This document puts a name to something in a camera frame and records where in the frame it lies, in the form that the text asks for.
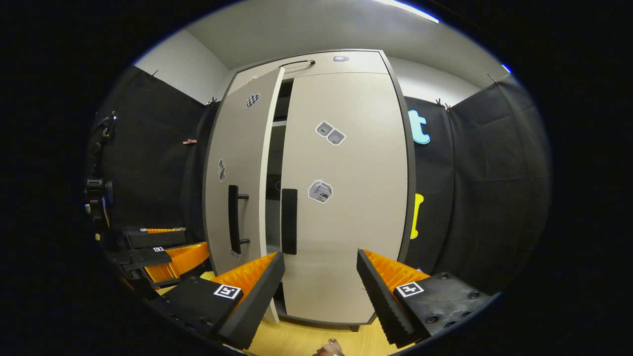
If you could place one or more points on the long ceiling light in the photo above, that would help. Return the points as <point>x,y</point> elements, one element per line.
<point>410,12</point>

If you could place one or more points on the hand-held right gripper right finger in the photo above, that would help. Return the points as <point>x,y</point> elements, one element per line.
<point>381,296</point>

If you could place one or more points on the black equipment stand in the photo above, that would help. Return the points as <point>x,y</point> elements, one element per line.
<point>99,190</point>

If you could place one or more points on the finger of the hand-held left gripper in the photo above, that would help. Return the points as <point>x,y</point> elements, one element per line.
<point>156,239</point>
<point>183,259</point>

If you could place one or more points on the white and grey cabinet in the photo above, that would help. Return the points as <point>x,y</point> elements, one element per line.
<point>273,148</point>

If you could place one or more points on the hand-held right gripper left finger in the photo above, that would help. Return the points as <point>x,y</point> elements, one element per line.
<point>254,306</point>

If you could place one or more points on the white cabinet shelf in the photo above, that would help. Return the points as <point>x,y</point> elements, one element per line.
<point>278,122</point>

